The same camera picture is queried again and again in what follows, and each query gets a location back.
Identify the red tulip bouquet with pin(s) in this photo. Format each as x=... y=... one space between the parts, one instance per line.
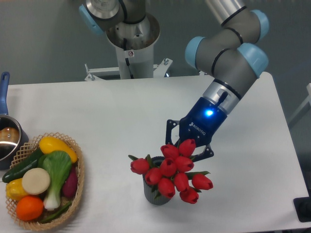
x=174 y=173

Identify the green bok choy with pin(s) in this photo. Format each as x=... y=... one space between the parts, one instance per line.
x=58 y=166

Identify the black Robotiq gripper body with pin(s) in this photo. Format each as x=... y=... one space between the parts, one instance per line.
x=201 y=123

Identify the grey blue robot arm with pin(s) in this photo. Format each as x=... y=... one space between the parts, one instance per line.
x=231 y=57

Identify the black device at edge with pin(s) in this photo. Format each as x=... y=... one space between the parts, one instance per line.
x=303 y=208

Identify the beige round bun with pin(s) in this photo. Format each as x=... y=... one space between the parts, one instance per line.
x=36 y=181

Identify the green cucumber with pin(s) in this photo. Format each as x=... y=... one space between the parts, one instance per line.
x=21 y=168

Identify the white metal base frame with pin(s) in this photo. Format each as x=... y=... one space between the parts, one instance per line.
x=98 y=74

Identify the yellow bell pepper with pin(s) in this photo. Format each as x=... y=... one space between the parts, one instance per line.
x=15 y=190

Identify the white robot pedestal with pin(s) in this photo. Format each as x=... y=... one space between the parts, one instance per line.
x=134 y=45

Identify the purple sweet potato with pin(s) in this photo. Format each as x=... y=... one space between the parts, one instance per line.
x=70 y=186

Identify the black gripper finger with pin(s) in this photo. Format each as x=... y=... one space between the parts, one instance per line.
x=170 y=125
x=207 y=153

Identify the yellow squash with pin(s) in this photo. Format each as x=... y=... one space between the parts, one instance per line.
x=49 y=144

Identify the orange fruit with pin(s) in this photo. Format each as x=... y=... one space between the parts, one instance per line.
x=29 y=208

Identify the dark grey ribbed vase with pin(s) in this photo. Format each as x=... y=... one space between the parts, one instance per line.
x=154 y=197

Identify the white frame at right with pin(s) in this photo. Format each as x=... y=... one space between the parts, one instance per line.
x=302 y=109

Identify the blue handled saucepan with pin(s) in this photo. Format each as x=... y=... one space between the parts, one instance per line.
x=12 y=136

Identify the woven wicker basket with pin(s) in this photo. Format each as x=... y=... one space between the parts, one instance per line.
x=74 y=202

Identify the green chili pepper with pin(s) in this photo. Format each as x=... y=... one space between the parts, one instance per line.
x=57 y=214

